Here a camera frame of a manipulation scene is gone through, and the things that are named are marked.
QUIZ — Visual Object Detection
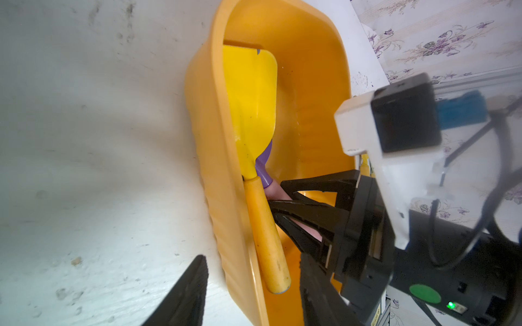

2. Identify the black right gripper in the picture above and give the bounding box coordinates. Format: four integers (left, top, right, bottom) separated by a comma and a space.
269, 170, 395, 310

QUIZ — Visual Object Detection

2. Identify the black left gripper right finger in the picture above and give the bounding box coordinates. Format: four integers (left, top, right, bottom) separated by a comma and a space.
300, 253, 362, 326

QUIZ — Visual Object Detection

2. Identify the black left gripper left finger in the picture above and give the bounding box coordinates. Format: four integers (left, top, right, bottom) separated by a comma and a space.
142, 255, 209, 326

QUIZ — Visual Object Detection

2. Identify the purple shovel pink handle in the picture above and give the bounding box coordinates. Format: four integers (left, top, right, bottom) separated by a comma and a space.
255, 141, 322, 241

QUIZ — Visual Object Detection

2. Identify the yellow plastic storage box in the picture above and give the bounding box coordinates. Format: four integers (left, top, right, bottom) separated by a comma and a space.
185, 1, 354, 325

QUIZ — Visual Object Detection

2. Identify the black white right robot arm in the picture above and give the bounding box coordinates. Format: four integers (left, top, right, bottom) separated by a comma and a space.
269, 170, 521, 325

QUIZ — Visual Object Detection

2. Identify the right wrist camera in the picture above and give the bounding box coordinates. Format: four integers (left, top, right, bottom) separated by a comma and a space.
334, 73, 445, 249

